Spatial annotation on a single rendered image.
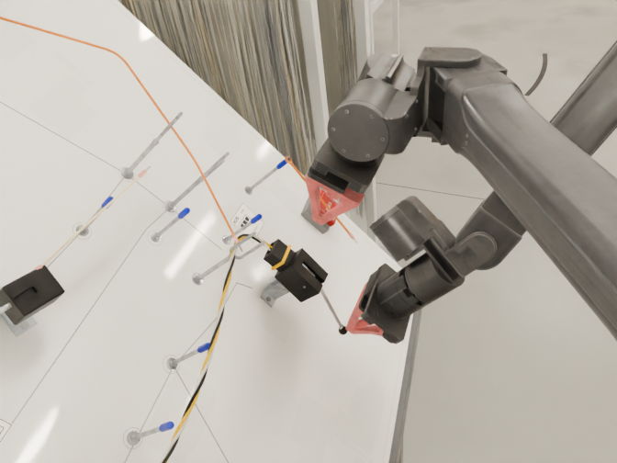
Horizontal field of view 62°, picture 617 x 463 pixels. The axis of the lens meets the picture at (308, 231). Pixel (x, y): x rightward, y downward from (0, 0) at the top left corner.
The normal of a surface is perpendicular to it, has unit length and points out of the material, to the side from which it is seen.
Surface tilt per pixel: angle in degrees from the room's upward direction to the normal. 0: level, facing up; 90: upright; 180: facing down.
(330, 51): 90
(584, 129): 63
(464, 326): 0
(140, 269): 50
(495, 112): 2
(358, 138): 86
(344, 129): 86
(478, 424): 0
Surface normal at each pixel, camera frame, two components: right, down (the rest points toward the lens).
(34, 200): 0.65, -0.40
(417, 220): -0.41, 0.22
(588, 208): -0.15, -0.77
